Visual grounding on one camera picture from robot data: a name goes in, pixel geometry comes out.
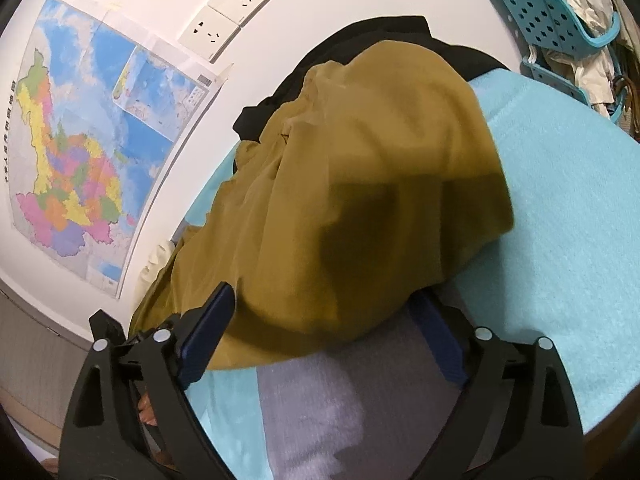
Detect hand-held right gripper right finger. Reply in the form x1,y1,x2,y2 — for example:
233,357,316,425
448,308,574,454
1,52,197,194
409,291,587,480

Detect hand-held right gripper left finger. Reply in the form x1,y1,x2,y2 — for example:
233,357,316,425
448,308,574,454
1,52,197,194
58,282,237,480

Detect olive button-up shirt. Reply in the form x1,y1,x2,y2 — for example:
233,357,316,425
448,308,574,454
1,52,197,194
127,39,516,372

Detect white cloth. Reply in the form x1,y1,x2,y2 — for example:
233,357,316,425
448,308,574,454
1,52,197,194
138,241,174,294

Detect grey bed sheet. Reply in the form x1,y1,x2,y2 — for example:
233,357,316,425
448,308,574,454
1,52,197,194
254,290,473,480

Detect light blue blanket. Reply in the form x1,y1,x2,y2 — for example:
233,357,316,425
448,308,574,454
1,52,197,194
187,67,640,480

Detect black garment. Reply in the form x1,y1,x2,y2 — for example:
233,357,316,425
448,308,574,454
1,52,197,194
232,16,508,145

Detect blue plastic basket rack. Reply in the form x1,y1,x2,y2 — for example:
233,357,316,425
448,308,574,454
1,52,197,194
500,0,626,108

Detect colourful wall map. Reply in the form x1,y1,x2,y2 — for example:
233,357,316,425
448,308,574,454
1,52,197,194
0,0,234,301

